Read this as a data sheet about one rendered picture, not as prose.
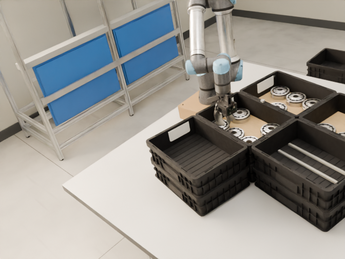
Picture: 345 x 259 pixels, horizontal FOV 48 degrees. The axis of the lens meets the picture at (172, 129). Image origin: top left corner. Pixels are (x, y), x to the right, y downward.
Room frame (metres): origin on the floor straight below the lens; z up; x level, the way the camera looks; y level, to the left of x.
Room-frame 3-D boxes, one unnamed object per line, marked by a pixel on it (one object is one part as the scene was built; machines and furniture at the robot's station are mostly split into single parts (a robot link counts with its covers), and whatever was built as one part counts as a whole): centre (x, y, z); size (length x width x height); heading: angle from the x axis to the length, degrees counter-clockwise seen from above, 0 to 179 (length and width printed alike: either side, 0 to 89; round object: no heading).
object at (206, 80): (2.02, -0.27, 0.97); 0.13 x 0.12 x 0.14; 74
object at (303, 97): (1.75, -0.68, 0.86); 0.10 x 0.10 x 0.01
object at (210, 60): (1.75, -0.29, 1.14); 0.11 x 0.11 x 0.08; 74
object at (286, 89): (1.85, -0.63, 0.86); 0.10 x 0.10 x 0.01
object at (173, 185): (1.44, -0.08, 0.76); 0.40 x 0.30 x 0.12; 28
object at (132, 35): (3.64, 0.06, 0.60); 0.72 x 0.03 x 0.56; 128
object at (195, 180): (1.44, -0.08, 0.92); 0.40 x 0.30 x 0.02; 28
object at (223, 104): (1.64, -0.28, 0.99); 0.09 x 0.08 x 0.12; 28
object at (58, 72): (3.15, 0.69, 0.60); 0.72 x 0.03 x 0.56; 128
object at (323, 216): (1.22, -0.54, 0.76); 0.40 x 0.30 x 0.12; 28
